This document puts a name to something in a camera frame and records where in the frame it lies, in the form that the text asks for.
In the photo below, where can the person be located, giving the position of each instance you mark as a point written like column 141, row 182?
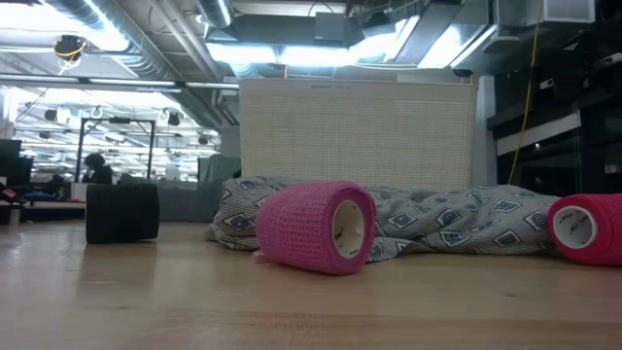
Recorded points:
column 99, row 172

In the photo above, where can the grey patterned cloth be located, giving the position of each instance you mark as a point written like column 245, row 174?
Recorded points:
column 437, row 219

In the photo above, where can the black shelf unit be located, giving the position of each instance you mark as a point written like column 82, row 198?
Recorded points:
column 559, row 146

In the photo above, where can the black bandage roll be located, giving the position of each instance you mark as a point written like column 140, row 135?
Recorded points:
column 121, row 211

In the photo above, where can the dark background bench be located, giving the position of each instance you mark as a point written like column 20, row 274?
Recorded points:
column 48, row 210

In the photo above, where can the pink bandage roll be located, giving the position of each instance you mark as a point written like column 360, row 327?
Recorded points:
column 296, row 226

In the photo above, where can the black monitor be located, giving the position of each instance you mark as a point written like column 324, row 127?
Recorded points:
column 10, row 160

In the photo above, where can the grey storage bin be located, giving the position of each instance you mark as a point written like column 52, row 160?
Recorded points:
column 184, row 204

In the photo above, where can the red bandage roll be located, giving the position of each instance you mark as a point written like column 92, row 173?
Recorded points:
column 602, row 228

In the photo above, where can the white perforated bin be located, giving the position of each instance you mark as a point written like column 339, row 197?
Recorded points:
column 359, row 136

